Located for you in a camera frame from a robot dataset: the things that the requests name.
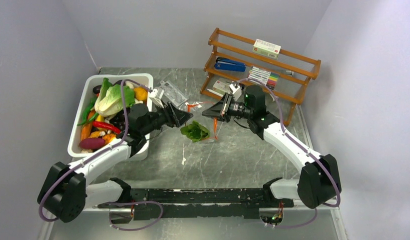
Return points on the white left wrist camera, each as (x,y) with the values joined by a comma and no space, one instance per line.
(156,96)

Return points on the clear zip top bag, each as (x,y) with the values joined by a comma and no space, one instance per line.
(210,123)

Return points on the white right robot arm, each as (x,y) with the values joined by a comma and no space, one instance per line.
(319,181)

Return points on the green romaine lettuce leaf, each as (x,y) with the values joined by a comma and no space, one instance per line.
(195,132)

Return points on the packaged protractor ruler set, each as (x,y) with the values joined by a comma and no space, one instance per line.
(173,93)

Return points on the white green box top shelf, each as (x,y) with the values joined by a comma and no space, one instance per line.
(267,49)

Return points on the red chili pepper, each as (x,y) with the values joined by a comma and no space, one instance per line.
(107,126)

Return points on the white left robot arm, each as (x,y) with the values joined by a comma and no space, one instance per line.
(67,189)

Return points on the purple sweet potato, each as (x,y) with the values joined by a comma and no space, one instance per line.
(92,143)

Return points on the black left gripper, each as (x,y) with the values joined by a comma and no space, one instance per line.
(179,117)

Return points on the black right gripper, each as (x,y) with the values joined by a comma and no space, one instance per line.
(218,110)

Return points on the green chili pepper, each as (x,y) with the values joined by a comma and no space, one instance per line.
(86,111)

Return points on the white green box lower shelf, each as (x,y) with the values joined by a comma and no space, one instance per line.
(221,87)

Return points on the white marker pen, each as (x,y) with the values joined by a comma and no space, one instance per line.
(214,92)

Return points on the orange bell pepper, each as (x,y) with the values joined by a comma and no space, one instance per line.
(140,93)

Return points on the coloured marker set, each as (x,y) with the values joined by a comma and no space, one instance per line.
(268,78)

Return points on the white green box shelf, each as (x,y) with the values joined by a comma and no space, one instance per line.
(221,87)
(267,49)

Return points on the white plastic bin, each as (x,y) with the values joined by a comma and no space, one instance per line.
(87,93)

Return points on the orange carrot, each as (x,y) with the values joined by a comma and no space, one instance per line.
(86,129)

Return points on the wooden desk shelf rack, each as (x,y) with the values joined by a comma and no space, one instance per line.
(286,74)

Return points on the blue stapler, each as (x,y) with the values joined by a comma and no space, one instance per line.
(226,64)

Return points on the green white cabbage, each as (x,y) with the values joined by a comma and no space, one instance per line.
(109,101)

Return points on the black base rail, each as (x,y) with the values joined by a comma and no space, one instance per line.
(206,203)

